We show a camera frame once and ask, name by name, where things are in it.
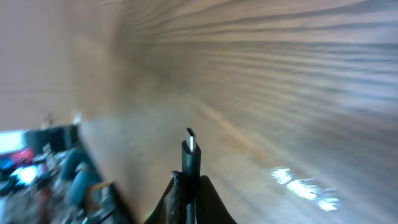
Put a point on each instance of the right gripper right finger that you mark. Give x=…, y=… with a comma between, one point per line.
x=210, y=209

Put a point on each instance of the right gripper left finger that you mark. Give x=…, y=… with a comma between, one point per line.
x=172, y=206

